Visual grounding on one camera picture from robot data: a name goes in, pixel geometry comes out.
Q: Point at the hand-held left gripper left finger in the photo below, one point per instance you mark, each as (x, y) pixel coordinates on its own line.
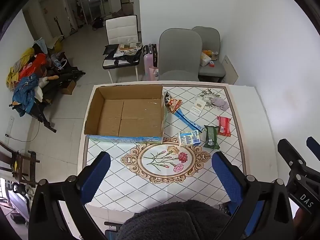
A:
(96, 177)

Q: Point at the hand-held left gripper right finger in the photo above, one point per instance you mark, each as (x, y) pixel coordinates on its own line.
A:
(226, 175)

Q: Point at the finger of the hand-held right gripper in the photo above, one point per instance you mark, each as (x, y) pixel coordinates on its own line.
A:
(313, 146)
(290, 151)

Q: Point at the green snack packet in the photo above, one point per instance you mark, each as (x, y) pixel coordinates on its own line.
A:
(211, 136)

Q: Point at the red snack packet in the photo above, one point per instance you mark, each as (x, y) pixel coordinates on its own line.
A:
(223, 126)

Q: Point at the yellow blue tissue pack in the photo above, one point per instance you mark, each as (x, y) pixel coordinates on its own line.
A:
(188, 138)

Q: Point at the blue stick packet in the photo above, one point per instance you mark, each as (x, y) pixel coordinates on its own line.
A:
(181, 116)
(195, 126)

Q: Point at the purple cloth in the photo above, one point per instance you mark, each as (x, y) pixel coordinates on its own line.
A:
(218, 103)

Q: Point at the white cigarette box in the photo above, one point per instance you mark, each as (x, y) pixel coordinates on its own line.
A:
(197, 107)

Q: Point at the dark fleece garment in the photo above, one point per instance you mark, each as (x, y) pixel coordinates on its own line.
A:
(172, 222)

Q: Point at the dark wooden chair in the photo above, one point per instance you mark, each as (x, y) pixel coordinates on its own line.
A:
(22, 162)

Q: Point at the small black box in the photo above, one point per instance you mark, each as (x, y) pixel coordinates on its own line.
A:
(17, 218)

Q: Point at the cartoon snack packet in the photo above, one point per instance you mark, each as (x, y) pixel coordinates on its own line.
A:
(170, 101)

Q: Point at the small cardboard box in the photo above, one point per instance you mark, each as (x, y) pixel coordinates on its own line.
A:
(68, 87)

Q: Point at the white power strip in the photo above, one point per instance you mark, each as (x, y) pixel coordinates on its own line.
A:
(9, 126)

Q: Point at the white leaning board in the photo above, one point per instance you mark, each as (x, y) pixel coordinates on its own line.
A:
(230, 70)

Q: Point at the white plush toy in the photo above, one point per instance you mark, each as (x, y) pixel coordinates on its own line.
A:
(41, 90)

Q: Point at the black metal rack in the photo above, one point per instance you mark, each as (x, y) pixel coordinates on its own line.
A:
(62, 76)

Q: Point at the blue garment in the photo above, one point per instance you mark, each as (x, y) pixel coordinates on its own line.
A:
(25, 92)

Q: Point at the small orange packet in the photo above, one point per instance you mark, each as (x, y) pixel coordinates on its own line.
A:
(212, 65)

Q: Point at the white tissue packet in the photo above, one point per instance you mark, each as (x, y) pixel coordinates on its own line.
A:
(205, 59)

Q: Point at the pink gift bag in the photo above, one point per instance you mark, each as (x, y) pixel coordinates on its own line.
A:
(153, 73)

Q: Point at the clear water bottle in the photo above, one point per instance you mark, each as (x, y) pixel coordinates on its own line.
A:
(57, 62)

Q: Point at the orange drink bottle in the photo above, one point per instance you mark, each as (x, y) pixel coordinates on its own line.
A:
(210, 52)

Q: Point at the red plastic bag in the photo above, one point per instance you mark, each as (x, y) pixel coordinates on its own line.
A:
(32, 66)

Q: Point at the pink suitcase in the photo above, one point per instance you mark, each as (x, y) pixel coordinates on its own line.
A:
(148, 60)

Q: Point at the black bag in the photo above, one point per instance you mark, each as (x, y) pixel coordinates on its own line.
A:
(111, 49)

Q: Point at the yellow garment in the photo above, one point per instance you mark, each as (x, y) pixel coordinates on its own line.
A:
(15, 72)

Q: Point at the stack of papers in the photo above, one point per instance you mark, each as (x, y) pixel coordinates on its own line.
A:
(128, 47)

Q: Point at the large grey chair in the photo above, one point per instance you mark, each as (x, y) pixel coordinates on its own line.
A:
(180, 47)

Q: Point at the yellow bag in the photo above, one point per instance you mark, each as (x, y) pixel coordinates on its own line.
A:
(58, 45)

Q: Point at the small grey chair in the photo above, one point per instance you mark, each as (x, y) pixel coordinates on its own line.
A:
(210, 37)

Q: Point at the white chair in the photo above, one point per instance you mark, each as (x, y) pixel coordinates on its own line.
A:
(121, 28)

